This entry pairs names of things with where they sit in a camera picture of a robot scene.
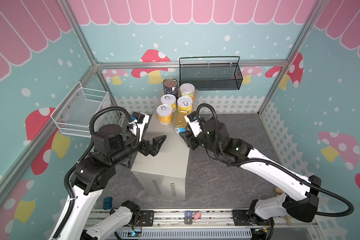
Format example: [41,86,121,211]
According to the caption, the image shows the gold sardine tin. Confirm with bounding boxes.
[175,111,188,134]

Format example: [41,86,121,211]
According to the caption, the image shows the yellow can pull-tab lid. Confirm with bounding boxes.
[161,94,177,112]
[177,96,193,113]
[156,105,173,125]

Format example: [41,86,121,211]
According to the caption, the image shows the yellow can white lid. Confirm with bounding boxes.
[180,83,196,100]

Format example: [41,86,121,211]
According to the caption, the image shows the dark blue tall can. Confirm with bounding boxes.
[163,78,179,98]

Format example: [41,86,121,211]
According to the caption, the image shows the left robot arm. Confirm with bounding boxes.
[50,107,167,240]

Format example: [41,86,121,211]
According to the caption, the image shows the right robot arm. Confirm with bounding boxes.
[180,103,354,225]

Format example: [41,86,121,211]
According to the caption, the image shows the grey metal cabinet counter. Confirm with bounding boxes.
[131,100,190,201]

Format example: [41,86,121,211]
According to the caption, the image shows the teal small object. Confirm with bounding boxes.
[103,197,113,210]

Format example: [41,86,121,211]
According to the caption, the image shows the pink small object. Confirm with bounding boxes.
[193,211,202,221]

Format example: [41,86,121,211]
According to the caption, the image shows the grey small block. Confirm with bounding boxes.
[184,211,193,225]

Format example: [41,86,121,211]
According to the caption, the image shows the green circuit board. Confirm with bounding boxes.
[128,230,142,238]

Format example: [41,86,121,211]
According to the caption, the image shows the wooden toy hammer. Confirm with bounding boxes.
[275,188,292,226]

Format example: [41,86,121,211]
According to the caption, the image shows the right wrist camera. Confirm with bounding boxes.
[184,111,203,137]

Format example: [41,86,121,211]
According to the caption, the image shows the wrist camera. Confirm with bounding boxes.
[129,112,150,141]
[184,111,203,137]

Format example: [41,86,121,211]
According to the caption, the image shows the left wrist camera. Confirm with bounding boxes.
[129,112,150,141]

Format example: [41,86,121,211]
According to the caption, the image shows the black wire mesh basket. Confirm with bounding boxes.
[179,56,243,91]

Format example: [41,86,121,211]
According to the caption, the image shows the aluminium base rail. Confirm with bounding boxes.
[68,207,319,240]

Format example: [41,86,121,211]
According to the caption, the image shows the white wire mesh basket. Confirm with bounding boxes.
[51,82,111,138]

